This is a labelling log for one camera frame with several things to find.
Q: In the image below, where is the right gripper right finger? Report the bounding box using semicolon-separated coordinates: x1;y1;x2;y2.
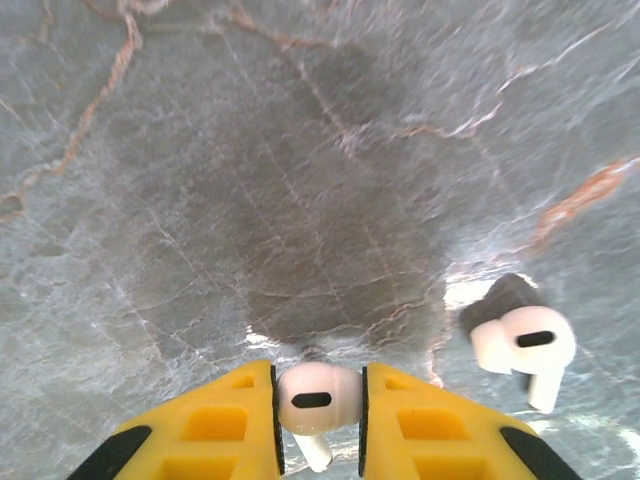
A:
357;362;584;480

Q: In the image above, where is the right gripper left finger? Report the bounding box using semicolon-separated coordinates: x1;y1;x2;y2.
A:
64;358;287;480

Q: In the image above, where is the white wireless earbud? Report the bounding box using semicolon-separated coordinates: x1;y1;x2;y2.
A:
277;363;364;474
469;305;578;415

